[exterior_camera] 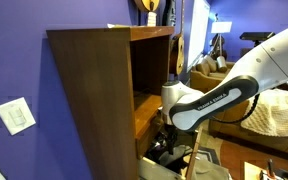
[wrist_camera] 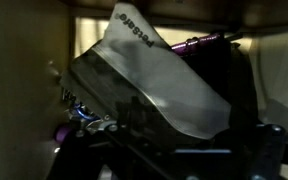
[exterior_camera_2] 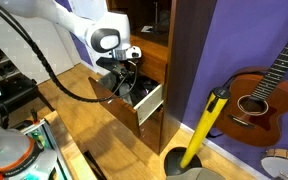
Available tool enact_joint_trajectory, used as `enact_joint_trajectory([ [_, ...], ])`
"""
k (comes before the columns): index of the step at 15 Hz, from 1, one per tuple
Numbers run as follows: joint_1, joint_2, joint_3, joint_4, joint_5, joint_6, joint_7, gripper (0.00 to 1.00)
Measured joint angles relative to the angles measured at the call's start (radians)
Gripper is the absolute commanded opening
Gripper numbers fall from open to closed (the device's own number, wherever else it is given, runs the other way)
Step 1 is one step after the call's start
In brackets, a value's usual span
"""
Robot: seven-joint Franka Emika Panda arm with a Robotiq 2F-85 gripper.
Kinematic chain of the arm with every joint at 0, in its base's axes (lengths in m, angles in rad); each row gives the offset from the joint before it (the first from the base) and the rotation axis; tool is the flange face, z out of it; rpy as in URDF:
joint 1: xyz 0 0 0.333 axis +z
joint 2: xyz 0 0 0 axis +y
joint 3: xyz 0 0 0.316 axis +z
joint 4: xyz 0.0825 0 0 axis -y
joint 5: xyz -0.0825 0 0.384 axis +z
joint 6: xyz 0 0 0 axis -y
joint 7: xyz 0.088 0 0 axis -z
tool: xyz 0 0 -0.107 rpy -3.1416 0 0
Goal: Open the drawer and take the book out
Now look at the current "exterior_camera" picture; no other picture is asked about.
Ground patterned floor rug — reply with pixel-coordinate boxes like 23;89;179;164
197;128;222;166

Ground light wooden table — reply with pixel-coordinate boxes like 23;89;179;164
243;161;288;180

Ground brown acoustic guitar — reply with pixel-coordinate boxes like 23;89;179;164
168;0;186;76

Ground white printed paper sheet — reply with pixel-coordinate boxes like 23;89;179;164
106;22;132;30

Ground black camera tripod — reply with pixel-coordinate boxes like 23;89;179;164
240;39;268;58

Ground black stereo camera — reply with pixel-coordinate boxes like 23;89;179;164
239;31;277;42

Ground cream knit blanket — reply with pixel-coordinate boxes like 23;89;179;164
240;78;288;138

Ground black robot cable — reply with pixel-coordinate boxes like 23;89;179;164
213;93;262;125

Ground dark brown violin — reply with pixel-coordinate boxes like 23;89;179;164
211;33;228;61

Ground tan sofa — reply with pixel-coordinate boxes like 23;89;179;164
189;54;238;94

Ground wooden cabinet drawer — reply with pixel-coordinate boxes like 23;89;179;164
135;111;167;159

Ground tan hanging string instrument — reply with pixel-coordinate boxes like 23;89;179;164
133;0;161;14

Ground grey metal cylinder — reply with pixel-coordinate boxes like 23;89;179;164
215;55;229;74

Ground dark hanging instrument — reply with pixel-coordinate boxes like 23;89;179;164
162;0;179;28

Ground white hanging tag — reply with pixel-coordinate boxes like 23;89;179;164
146;11;158;28

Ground black red tool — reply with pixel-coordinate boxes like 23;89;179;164
259;158;280;180

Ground music stand with sheet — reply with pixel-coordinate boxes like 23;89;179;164
210;21;234;61

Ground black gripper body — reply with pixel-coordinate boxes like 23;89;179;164
165;123;181;143

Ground grey cloth pouch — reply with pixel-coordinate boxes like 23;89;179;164
158;144;192;168

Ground brown wooden shelf cabinet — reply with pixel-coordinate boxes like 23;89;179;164
45;25;176;180

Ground wooden drawer white sides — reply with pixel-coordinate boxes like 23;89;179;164
137;125;204;180

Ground wall whiteboard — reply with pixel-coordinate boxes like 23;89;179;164
186;0;212;73

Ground white light switch plate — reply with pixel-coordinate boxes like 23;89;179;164
0;96;37;137

